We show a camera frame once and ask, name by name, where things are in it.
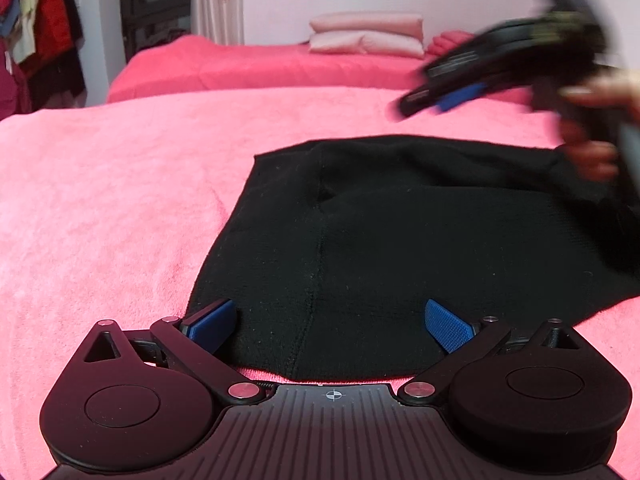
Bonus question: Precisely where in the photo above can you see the black knit pants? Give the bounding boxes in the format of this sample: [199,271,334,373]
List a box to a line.
[188,136,639,382]

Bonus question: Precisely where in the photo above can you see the person's right hand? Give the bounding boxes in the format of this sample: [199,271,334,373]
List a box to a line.
[558,70,639,182]

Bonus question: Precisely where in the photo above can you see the folded pink blanket stack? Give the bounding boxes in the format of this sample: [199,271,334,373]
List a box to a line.
[425,30,474,58]

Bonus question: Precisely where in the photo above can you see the upper light pink pillow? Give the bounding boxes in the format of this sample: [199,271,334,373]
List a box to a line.
[309,11,424,41]

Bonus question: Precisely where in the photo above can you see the light pink pillow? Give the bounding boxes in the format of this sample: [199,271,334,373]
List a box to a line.
[309,11,424,41]
[309,30,424,58]

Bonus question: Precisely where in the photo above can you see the lower light pink pillow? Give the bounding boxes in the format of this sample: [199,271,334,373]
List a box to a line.
[309,30,424,58]

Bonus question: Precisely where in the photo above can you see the near pink bed blanket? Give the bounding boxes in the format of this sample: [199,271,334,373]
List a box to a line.
[0,84,640,480]

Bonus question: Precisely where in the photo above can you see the patterned pink curtain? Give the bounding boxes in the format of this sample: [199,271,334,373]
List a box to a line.
[191,0,244,46]

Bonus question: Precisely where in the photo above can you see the far pink bed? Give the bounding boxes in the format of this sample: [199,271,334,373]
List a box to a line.
[106,35,435,103]

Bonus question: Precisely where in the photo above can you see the hanging red clothes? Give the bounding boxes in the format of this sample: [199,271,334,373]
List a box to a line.
[1,0,86,119]

